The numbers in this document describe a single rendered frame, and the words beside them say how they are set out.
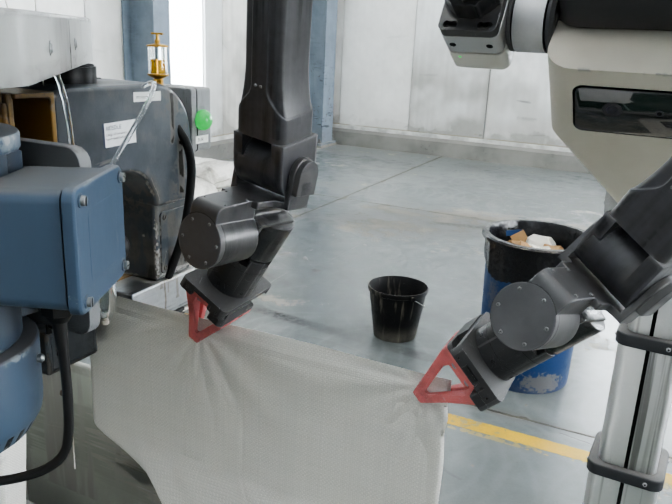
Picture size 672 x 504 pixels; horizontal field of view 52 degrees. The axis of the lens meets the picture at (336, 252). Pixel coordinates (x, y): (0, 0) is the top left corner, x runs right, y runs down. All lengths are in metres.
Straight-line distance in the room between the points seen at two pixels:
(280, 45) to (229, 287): 0.27
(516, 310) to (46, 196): 0.37
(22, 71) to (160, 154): 0.46
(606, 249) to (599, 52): 0.44
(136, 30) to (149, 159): 5.95
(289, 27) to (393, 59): 8.62
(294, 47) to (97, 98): 0.29
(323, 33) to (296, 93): 8.73
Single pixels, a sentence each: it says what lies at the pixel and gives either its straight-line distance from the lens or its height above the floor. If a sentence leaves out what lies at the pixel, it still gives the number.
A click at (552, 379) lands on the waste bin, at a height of 0.07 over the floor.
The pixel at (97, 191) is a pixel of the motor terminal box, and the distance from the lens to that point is 0.53.
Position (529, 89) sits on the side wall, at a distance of 8.81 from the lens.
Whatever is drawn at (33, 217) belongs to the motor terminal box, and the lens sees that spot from 0.51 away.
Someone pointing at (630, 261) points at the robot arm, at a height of 1.24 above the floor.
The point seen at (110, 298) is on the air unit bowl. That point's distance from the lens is 0.86.
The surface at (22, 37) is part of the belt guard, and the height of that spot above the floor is 1.40.
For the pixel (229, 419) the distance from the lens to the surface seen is 0.89.
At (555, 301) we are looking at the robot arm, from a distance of 0.58.
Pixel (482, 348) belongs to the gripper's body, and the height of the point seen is 1.13.
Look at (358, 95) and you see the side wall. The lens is 9.50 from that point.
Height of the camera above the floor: 1.41
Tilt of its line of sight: 17 degrees down
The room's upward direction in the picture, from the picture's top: 3 degrees clockwise
